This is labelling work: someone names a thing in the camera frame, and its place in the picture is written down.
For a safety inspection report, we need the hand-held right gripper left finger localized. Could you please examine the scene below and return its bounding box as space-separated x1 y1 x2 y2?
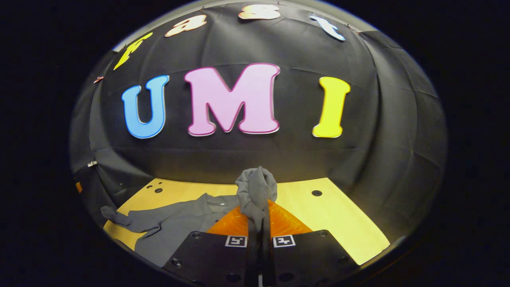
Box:
163 205 259 287

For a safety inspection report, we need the black backdrop cloth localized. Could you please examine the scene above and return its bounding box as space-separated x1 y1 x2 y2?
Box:
69 0 449 244

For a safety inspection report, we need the grey shirt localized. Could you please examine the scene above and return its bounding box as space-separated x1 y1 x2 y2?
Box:
100 166 278 267

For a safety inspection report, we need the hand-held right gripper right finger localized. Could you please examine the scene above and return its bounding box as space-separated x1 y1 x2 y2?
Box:
261 199 359 287

